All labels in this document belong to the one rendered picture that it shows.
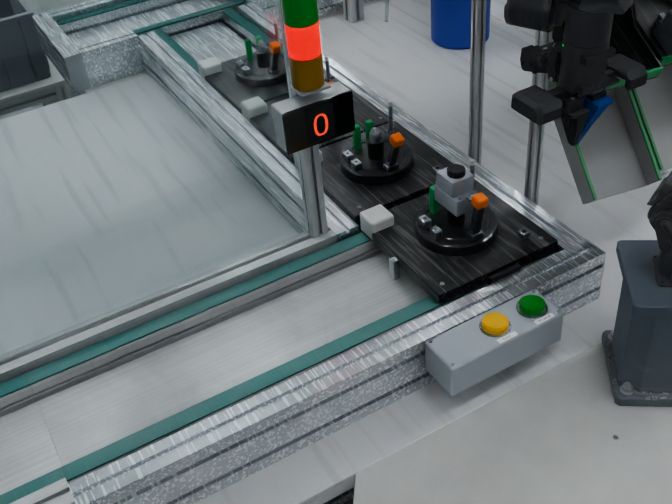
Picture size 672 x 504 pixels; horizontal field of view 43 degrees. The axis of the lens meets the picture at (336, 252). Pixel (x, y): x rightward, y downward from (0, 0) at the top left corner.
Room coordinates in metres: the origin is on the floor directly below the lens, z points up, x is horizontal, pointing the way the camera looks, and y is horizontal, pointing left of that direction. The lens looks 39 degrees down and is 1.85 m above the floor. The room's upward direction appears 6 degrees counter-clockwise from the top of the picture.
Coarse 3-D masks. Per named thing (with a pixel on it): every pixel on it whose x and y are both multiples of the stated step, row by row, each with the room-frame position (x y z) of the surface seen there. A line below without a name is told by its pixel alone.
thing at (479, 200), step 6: (468, 198) 1.10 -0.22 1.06; (474, 198) 1.08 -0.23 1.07; (480, 198) 1.08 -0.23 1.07; (486, 198) 1.08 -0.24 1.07; (474, 204) 1.08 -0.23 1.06; (480, 204) 1.07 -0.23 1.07; (486, 204) 1.07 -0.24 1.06; (474, 210) 1.08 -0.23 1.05; (480, 210) 1.08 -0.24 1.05; (474, 216) 1.08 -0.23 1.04; (480, 216) 1.08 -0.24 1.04; (474, 222) 1.08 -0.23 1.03; (480, 222) 1.08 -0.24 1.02; (474, 228) 1.08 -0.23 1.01; (480, 228) 1.09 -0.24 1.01
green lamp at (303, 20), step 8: (288, 0) 1.14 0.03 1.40; (296, 0) 1.13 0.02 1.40; (304, 0) 1.13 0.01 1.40; (312, 0) 1.14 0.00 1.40; (288, 8) 1.14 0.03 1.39; (296, 8) 1.13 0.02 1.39; (304, 8) 1.13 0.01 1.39; (312, 8) 1.14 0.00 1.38; (288, 16) 1.14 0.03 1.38; (296, 16) 1.13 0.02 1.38; (304, 16) 1.13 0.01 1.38; (312, 16) 1.14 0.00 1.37; (288, 24) 1.14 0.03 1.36; (296, 24) 1.13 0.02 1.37; (304, 24) 1.13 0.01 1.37; (312, 24) 1.14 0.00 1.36
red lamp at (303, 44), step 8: (288, 32) 1.14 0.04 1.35; (296, 32) 1.13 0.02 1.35; (304, 32) 1.13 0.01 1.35; (312, 32) 1.14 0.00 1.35; (288, 40) 1.15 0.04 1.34; (296, 40) 1.14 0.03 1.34; (304, 40) 1.13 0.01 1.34; (312, 40) 1.14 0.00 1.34; (320, 40) 1.15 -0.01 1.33; (288, 48) 1.15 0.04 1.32; (296, 48) 1.14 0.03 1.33; (304, 48) 1.13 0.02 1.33; (312, 48) 1.14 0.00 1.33; (320, 48) 1.15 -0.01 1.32; (296, 56) 1.14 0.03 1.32; (304, 56) 1.13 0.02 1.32; (312, 56) 1.14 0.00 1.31
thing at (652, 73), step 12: (564, 24) 1.30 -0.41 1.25; (612, 24) 1.30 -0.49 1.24; (624, 24) 1.29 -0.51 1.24; (552, 36) 1.27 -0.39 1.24; (612, 36) 1.27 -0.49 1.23; (624, 36) 1.27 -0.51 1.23; (636, 36) 1.26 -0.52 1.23; (624, 48) 1.25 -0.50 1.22; (636, 48) 1.25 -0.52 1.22; (648, 48) 1.23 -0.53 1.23; (636, 60) 1.23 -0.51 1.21; (648, 60) 1.22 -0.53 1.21; (648, 72) 1.18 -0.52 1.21; (660, 72) 1.20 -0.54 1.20; (624, 84) 1.18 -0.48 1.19
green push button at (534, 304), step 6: (522, 300) 0.94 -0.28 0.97; (528, 300) 0.94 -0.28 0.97; (534, 300) 0.94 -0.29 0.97; (540, 300) 0.94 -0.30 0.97; (522, 306) 0.93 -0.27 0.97; (528, 306) 0.93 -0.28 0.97; (534, 306) 0.93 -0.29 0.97; (540, 306) 0.93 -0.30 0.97; (522, 312) 0.93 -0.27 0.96; (528, 312) 0.92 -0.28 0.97; (534, 312) 0.92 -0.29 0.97; (540, 312) 0.92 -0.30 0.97
